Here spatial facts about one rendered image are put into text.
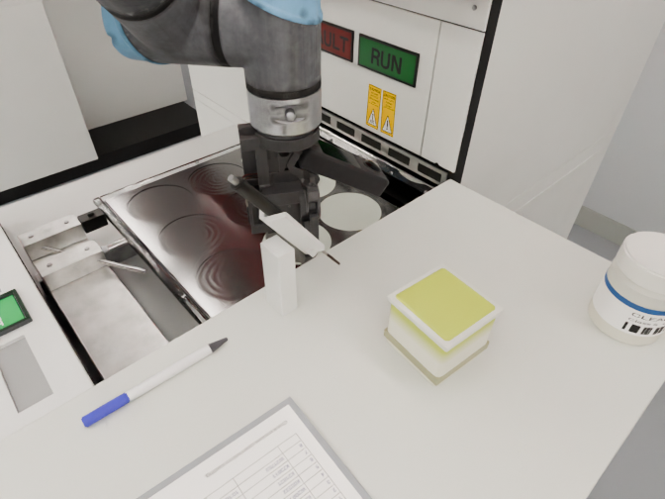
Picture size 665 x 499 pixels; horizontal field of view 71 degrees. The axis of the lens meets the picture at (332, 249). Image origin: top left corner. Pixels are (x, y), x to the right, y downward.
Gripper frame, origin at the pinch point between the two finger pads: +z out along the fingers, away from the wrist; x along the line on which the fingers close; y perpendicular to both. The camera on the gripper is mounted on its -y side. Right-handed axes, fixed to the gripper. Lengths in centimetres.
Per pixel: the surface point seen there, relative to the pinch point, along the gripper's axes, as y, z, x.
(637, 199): -152, 68, -82
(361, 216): -10.2, 1.7, -10.2
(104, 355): 26.2, 3.6, 7.6
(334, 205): -6.7, 1.7, -13.8
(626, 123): -144, 40, -97
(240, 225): 8.5, 1.7, -11.8
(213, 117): 13, 12, -71
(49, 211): 43, 10, -33
